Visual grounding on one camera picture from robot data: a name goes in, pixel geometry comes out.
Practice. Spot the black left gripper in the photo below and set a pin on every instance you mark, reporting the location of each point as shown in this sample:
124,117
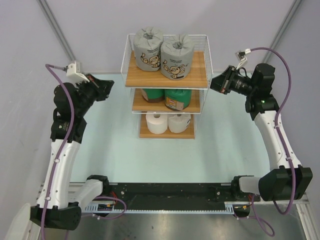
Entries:
97,88

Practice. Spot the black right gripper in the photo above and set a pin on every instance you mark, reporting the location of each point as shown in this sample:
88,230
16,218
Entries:
227,82

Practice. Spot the grey paper roll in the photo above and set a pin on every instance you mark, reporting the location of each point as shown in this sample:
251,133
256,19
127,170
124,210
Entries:
176,55
147,44

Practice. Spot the green paper roll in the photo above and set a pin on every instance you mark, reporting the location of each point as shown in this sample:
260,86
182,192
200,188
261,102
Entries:
153,95
177,99

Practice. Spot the white wire three-tier shelf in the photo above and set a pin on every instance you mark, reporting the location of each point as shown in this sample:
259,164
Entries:
139,82

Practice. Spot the plain white paper roll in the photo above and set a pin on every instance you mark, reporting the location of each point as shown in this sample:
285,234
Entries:
157,123

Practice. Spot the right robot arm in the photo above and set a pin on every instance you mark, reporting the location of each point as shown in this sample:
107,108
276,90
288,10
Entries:
287,178

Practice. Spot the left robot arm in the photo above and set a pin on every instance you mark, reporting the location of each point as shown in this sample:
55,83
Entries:
54,208

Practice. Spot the white object bottom left corner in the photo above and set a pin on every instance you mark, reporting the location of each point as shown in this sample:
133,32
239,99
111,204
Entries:
19,227

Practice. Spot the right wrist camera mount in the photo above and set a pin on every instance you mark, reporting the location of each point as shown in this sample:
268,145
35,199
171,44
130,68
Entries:
242,57

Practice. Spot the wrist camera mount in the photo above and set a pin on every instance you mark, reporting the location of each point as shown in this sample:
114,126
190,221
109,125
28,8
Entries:
242,57
75,74

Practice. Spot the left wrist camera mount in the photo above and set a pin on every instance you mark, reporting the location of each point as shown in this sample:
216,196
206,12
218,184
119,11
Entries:
75,74

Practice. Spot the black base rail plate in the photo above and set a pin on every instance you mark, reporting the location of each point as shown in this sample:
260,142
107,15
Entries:
180,198

